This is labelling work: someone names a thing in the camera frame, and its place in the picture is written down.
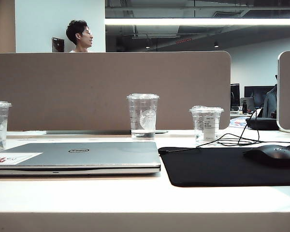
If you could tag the grey Dell laptop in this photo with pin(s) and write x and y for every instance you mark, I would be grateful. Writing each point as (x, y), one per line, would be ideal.
(99, 154)

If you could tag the man with glasses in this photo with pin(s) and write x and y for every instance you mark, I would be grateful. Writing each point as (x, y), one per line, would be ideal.
(79, 36)

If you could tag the wide brown desk divider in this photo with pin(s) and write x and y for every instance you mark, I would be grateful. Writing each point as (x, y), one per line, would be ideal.
(111, 84)

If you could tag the grey jacket on chair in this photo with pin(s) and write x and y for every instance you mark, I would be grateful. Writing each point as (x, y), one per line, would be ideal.
(270, 101)

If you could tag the short clear cup, white label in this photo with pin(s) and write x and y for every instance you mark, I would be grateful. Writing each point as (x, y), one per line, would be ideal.
(198, 125)

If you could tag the long ceiling light strip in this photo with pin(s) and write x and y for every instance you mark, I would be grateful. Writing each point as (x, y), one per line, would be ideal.
(195, 21)

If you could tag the narrow black monitor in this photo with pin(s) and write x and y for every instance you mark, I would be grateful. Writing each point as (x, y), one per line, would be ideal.
(235, 96)

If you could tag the white and red sticker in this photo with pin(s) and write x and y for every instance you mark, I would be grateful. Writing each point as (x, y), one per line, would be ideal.
(17, 158)

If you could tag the black mouse pad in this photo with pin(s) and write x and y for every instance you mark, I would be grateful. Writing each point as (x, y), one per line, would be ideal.
(207, 166)

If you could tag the dark bottle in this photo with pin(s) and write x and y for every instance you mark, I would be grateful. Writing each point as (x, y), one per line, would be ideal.
(244, 107)

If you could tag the metal wall switch plate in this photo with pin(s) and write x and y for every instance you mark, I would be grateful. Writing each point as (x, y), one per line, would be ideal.
(57, 45)

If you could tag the tall clear cup, siren logo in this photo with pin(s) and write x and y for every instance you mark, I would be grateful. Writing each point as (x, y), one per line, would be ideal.
(142, 108)

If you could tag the wide black monitor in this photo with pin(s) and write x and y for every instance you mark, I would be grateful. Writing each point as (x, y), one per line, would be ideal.
(255, 93)

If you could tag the black pouch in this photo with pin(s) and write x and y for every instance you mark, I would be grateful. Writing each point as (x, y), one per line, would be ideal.
(265, 122)

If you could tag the black computer mouse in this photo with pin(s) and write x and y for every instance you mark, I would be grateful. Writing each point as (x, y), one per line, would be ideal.
(270, 155)

